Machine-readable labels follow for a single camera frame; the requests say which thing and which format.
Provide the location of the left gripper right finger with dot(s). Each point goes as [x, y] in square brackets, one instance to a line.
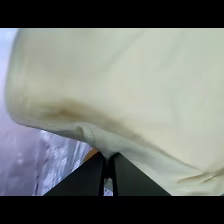
[136, 181]

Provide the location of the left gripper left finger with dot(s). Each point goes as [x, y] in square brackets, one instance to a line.
[83, 181]

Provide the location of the cream garment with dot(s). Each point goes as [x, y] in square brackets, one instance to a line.
[126, 86]

